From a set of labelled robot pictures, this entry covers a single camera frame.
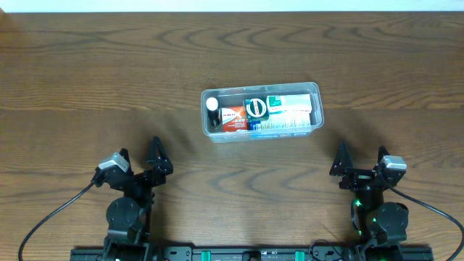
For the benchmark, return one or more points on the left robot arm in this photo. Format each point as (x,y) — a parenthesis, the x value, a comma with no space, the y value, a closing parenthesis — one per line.
(129,217)

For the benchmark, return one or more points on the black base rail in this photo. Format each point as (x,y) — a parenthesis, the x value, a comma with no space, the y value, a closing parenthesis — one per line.
(187,253)

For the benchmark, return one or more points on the clear plastic container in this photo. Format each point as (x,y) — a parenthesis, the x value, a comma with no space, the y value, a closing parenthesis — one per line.
(233,97)

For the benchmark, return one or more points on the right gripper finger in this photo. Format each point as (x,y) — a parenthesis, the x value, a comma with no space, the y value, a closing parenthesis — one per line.
(342,163)
(382,151)

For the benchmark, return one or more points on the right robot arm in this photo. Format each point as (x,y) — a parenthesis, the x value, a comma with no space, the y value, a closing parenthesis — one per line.
(381,225)

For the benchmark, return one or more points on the blue medicine box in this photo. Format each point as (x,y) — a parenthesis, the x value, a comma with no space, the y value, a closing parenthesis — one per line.
(277,122)

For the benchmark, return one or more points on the dark green square box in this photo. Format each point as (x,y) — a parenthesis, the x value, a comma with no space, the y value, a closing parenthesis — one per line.
(256,109)

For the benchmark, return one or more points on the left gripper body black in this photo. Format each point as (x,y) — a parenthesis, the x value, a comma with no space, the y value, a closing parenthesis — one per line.
(139,177)

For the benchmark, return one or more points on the white green medicine box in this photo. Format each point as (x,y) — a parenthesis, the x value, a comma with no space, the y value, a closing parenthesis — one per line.
(289,103)

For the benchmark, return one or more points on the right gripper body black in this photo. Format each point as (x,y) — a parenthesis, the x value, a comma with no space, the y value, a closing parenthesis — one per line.
(361,175)

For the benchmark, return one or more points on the red medicine box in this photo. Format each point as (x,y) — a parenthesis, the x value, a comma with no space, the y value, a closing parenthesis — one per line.
(234,119)

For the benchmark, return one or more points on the dark bottle white cap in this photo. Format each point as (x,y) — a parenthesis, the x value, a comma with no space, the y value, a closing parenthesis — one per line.
(213,111)

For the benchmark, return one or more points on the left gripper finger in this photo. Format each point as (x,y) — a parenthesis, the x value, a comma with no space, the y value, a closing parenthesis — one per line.
(158,158)
(126,160)

